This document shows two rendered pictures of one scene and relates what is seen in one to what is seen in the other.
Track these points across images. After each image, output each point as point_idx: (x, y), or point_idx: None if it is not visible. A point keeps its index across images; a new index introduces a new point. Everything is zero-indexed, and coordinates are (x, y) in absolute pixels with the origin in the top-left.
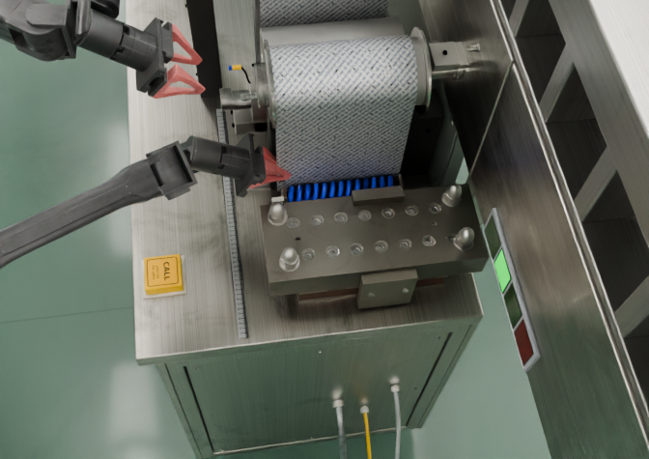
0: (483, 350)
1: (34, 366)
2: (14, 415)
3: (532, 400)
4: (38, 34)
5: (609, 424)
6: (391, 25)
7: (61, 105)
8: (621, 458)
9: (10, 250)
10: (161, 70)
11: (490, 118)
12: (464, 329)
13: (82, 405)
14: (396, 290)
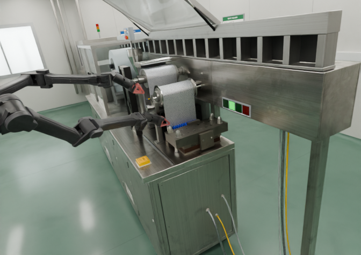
0: (243, 210)
1: None
2: None
3: (265, 217)
4: (105, 75)
5: (272, 82)
6: None
7: (84, 199)
8: (279, 84)
9: (105, 122)
10: (134, 82)
11: (211, 81)
12: (231, 151)
13: None
14: (209, 138)
